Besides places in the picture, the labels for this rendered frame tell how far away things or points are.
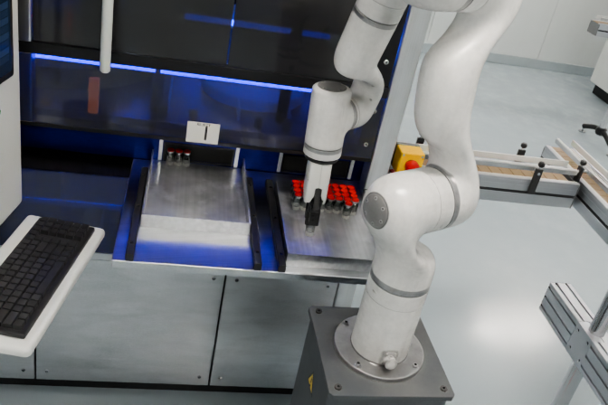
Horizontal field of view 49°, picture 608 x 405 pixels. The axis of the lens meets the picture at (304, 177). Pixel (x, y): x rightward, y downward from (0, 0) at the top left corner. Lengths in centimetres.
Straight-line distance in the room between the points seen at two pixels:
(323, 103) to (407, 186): 32
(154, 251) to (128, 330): 67
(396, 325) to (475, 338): 170
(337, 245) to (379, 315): 40
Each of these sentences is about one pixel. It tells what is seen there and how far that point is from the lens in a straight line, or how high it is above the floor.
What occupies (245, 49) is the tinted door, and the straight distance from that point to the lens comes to 171.
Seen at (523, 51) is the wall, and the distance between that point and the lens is 725.
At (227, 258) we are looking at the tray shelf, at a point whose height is 88.
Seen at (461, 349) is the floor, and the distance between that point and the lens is 292.
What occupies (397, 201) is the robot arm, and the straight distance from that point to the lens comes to 112.
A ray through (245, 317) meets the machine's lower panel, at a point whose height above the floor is 39.
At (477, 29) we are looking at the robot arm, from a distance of 114.
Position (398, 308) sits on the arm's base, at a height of 102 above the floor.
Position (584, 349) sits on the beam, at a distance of 233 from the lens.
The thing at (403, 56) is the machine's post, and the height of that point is 130.
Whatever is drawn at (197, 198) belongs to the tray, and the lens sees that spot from 175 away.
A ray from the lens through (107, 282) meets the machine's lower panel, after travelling 206.
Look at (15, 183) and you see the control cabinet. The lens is 178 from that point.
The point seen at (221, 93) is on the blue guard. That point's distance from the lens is 174.
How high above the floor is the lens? 178
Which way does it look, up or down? 28 degrees down
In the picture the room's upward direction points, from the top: 12 degrees clockwise
